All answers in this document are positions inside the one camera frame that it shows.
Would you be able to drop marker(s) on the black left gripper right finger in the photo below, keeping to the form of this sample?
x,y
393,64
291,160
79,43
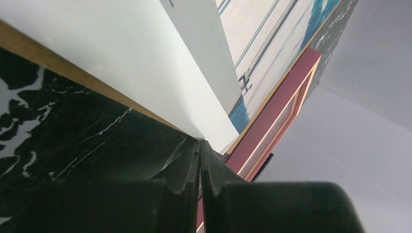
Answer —
x,y
233,205

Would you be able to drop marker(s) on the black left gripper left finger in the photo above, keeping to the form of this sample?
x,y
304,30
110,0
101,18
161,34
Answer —
x,y
165,203

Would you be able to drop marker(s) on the brown backing board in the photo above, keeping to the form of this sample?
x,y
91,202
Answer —
x,y
64,69

